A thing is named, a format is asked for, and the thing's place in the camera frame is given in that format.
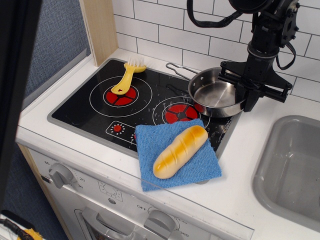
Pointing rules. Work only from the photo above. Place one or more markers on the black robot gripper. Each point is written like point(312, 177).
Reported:
point(255, 78)

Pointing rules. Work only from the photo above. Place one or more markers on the stainless steel pot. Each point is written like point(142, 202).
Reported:
point(211, 96)

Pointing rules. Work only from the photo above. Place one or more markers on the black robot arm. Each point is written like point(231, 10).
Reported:
point(273, 27)

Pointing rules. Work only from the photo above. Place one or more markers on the black toy stove top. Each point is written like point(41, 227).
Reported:
point(154, 98)

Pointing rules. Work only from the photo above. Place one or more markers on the toy bread loaf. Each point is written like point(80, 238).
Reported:
point(179, 152)

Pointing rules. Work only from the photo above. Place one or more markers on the grey sink basin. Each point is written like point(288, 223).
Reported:
point(287, 179)

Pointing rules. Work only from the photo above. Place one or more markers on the blue cloth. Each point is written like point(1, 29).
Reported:
point(153, 139)

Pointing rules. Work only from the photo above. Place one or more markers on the yellow dish brush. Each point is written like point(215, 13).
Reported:
point(132, 66)

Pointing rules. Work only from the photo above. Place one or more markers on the grey right oven knob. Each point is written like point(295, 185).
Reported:
point(160, 224)

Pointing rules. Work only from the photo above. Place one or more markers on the grey oven knob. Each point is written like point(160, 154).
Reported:
point(160, 224)
point(60, 175)

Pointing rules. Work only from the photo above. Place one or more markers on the white toy oven front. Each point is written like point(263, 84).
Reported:
point(103, 203)

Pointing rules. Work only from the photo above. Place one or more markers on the grey left oven knob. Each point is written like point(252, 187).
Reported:
point(60, 175)

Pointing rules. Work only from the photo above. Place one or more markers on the yellow black object bottom left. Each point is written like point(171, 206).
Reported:
point(22, 234)

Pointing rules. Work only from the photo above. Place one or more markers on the wooden post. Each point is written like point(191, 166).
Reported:
point(99, 21)

